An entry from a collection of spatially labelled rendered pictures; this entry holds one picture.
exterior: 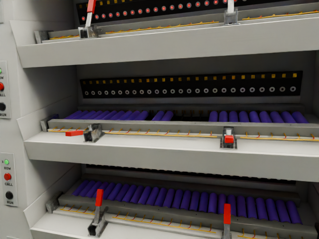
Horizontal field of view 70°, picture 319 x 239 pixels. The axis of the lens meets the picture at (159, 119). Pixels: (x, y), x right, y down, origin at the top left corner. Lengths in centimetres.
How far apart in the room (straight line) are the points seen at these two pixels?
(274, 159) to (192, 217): 21
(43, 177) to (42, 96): 19
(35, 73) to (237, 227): 55
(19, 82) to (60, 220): 32
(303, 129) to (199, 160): 18
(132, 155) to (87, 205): 22
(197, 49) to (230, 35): 6
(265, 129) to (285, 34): 16
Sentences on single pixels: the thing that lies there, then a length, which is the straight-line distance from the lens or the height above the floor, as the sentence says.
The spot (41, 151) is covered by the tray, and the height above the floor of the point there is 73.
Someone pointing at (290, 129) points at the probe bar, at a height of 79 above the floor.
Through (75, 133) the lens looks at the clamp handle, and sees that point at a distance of 43.
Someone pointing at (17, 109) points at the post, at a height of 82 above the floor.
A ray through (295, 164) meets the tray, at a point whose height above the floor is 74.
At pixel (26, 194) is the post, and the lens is 61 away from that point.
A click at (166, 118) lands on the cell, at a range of 49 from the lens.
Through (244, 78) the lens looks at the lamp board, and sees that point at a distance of 55.
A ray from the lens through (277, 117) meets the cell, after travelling 50.
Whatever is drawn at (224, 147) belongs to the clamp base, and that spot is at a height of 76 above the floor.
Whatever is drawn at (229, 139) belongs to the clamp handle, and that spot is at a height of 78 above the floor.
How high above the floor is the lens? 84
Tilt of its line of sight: 6 degrees down
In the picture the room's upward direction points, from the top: 1 degrees counter-clockwise
